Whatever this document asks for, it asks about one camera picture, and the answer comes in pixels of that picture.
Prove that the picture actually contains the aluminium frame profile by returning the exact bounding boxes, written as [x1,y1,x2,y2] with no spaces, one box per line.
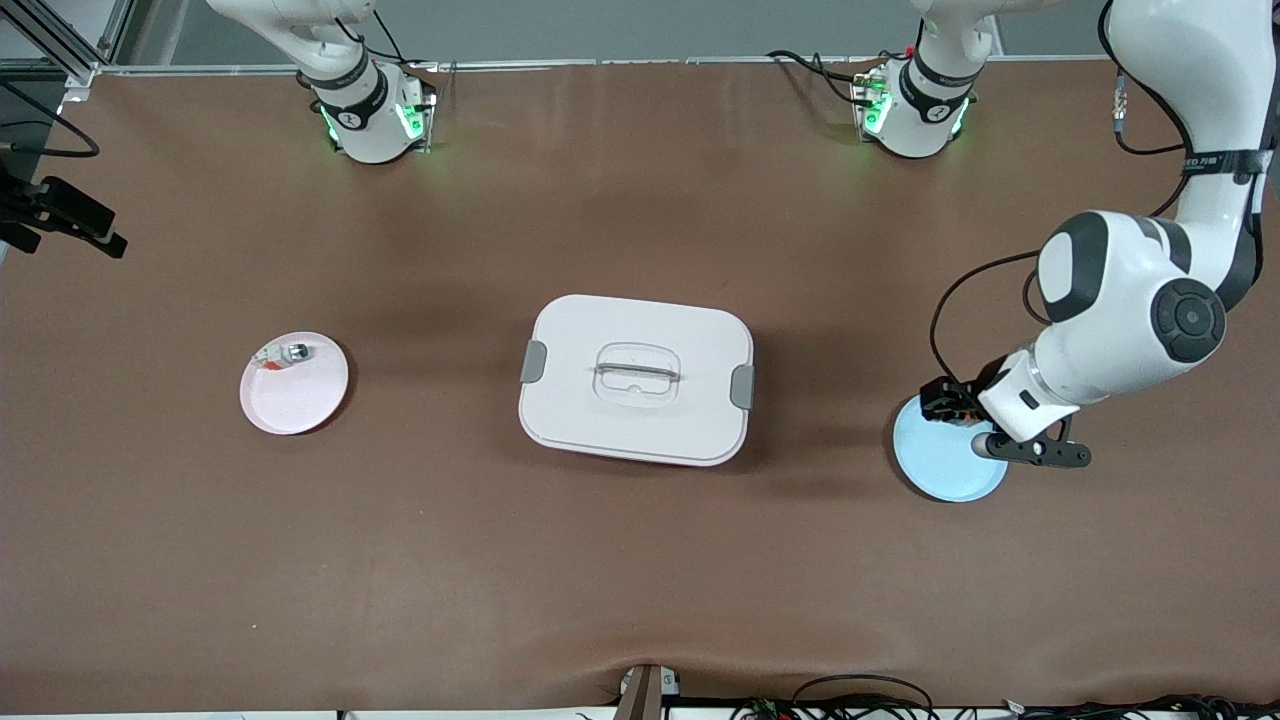
[0,0,136,91]

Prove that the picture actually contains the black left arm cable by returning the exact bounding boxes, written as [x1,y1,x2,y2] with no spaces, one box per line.
[930,0,1196,386]

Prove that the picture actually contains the light blue round plate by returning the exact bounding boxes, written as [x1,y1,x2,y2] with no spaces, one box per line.
[892,392,1009,503]

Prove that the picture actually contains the black cable bundle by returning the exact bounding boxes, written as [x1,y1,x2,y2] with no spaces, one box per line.
[730,675,1280,720]

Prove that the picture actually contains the black arm base cable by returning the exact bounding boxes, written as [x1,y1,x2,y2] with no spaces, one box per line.
[765,48,871,111]

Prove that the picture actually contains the metal table edge bracket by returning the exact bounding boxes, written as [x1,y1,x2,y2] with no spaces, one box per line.
[615,664,683,720]

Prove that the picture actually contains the brown table cover sheet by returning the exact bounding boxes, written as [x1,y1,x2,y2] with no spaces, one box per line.
[0,55,1280,716]

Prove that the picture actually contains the white lidded box grey latches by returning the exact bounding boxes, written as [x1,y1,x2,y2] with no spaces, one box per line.
[518,294,756,468]

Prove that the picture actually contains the pink round plate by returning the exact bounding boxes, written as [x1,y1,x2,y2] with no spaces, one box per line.
[240,331,351,436]

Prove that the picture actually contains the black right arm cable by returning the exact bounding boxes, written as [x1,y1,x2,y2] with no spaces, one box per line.
[0,80,101,159]

